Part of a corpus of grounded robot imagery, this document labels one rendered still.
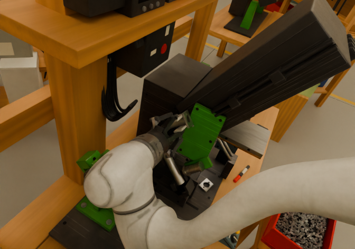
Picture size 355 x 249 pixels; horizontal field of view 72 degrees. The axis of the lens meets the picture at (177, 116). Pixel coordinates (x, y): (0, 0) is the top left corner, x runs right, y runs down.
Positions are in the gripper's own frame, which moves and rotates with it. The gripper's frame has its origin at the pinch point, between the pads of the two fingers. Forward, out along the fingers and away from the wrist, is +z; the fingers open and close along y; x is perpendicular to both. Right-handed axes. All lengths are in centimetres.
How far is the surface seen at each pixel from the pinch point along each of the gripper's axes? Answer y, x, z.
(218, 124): -5.4, -11.2, 4.5
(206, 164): -18.4, -1.6, 4.2
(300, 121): -97, -20, 261
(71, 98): 20.0, 15.5, -23.5
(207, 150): -13.3, -3.9, 4.5
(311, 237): -65, -25, 22
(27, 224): -12, 50, -32
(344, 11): 12, -96, 274
